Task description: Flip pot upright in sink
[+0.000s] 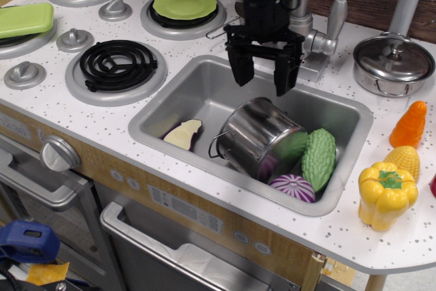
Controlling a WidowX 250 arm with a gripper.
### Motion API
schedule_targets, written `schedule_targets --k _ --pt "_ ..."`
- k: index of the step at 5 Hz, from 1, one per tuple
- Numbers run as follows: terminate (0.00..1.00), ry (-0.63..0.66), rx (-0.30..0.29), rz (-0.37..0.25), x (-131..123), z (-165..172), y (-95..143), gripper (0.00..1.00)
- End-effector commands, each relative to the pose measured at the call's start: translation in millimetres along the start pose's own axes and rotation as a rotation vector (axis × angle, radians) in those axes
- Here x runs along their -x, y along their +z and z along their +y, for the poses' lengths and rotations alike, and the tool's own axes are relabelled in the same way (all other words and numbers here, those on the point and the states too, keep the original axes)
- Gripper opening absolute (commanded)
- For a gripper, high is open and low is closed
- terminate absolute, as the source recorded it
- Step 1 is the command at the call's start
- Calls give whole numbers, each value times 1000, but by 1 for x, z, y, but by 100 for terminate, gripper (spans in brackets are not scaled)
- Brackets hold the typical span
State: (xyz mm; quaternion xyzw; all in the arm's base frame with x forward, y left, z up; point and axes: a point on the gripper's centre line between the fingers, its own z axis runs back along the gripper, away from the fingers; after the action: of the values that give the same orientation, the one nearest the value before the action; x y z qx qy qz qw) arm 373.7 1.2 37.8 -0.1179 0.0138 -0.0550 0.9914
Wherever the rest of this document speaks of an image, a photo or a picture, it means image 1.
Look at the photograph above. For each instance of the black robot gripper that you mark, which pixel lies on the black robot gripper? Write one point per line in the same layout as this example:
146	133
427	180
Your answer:
265	34

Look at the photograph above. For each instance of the stainless steel toy pot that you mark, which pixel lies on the stainless steel toy pot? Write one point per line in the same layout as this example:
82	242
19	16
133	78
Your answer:
260	140

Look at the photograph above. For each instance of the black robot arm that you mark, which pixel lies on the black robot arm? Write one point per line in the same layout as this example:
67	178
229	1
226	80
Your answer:
265	34

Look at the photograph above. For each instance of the grey toy sink basin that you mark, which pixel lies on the grey toy sink basin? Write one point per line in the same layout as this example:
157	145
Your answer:
205	90

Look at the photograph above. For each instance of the lidded steel saucepan rear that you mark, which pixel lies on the lidded steel saucepan rear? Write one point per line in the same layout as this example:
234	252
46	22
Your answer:
220	30

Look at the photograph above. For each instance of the silver toy faucet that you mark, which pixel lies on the silver toy faucet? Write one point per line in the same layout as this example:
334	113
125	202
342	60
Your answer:
318	47

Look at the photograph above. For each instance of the green toy plate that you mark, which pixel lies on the green toy plate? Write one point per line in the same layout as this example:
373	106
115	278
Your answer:
184	9

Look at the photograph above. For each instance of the halved toy eggplant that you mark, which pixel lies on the halved toy eggplant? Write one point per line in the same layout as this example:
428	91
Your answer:
183	134

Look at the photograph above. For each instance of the green toy bitter gourd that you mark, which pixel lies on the green toy bitter gourd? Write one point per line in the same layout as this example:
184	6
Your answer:
319	158

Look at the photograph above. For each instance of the rear right burner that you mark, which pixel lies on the rear right burner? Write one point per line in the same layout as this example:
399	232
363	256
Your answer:
182	20

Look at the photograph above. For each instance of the purple toy onion half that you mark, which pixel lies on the purple toy onion half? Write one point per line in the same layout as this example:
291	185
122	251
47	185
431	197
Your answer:
294	186

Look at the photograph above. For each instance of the lidded steel pan right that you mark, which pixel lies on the lidded steel pan right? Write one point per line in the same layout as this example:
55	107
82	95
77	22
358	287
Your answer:
392	66

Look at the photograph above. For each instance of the front black coil burner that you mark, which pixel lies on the front black coil burner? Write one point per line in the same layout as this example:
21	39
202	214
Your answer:
115	73

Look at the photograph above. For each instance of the orange toy carrot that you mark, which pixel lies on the orange toy carrot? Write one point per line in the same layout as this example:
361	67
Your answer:
410	127

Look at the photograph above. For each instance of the grey stove knob centre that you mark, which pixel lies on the grey stove knob centre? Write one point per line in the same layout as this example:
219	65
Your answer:
115	10

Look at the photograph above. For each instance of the grey stove knob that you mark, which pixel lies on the grey stove knob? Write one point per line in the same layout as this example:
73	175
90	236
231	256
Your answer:
25	75
115	10
74	40

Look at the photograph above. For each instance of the yellow toy corn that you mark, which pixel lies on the yellow toy corn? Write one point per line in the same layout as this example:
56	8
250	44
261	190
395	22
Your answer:
407	158

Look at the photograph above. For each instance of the yellow toy bell pepper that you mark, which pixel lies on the yellow toy bell pepper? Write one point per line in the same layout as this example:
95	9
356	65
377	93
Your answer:
386	193

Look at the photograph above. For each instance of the grey stove knob middle left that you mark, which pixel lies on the grey stove knob middle left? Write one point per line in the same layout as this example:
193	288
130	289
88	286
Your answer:
74	40

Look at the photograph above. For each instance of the red toy item edge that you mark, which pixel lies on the red toy item edge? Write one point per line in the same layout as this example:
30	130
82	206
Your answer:
433	186

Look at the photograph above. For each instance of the silver oven dial knob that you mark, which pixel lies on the silver oven dial knob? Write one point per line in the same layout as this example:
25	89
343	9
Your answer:
58	155

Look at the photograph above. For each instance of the grey stove knob front left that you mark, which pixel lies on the grey stove knob front left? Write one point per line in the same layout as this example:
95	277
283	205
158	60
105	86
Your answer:
25	75

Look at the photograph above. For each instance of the green rectangular toy lid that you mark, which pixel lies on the green rectangular toy lid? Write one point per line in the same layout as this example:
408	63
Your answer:
23	20

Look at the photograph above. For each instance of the far left burner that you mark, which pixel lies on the far left burner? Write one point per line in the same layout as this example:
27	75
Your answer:
13	47

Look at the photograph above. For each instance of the blue clamp tool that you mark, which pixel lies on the blue clamp tool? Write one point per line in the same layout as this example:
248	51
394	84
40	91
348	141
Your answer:
29	242

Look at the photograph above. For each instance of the yellow tape piece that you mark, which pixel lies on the yellow tape piece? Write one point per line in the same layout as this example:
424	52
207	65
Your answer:
40	274

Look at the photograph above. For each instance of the grey dishwasher door handle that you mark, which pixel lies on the grey dishwasher door handle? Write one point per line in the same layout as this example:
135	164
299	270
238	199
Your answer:
156	253

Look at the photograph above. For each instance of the grey oven door handle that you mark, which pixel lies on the grey oven door handle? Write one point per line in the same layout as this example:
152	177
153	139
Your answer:
58	191

